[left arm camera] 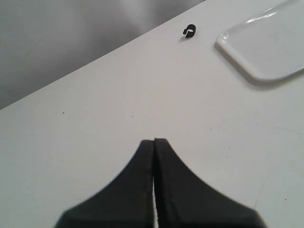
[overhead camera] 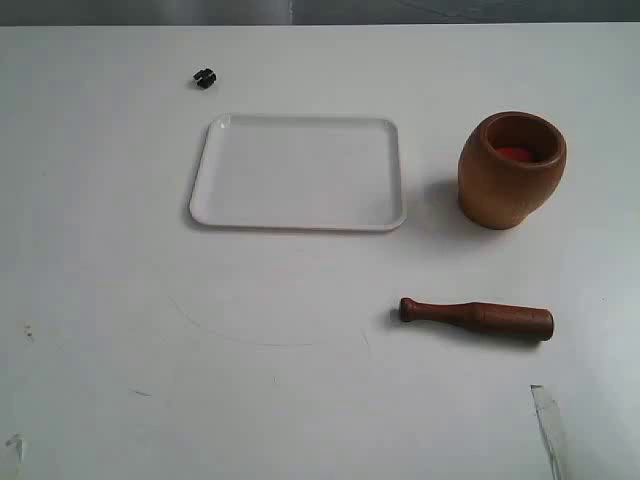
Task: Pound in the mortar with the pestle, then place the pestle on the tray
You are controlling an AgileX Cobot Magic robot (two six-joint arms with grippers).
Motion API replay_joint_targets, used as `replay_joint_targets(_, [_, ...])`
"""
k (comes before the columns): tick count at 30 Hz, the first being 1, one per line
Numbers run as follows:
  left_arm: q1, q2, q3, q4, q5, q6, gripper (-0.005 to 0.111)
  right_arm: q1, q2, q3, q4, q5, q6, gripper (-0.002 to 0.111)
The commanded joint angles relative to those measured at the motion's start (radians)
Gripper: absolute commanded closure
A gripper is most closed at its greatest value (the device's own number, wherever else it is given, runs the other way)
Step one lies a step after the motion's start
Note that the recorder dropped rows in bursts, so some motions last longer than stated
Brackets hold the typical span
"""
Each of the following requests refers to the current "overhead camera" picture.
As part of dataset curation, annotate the small black plastic clip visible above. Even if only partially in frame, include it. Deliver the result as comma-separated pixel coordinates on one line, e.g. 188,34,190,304
192,68,217,90

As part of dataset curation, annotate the white rectangular plastic tray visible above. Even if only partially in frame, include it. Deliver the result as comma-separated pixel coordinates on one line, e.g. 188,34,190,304
188,113,406,233

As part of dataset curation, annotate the red object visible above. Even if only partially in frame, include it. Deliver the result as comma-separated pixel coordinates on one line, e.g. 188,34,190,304
496,146,535,163

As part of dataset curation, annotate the brown wooden handle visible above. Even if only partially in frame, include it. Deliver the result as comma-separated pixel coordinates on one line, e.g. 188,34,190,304
399,297,555,342

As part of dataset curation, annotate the clear tape piece left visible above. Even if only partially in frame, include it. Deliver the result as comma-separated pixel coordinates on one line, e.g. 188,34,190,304
1,434,26,467

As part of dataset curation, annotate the wooden mortar cup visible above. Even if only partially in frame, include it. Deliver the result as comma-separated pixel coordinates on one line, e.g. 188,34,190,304
458,111,567,230

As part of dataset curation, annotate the clear tape strip right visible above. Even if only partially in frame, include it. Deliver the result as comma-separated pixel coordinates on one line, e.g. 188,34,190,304
530,385,571,480

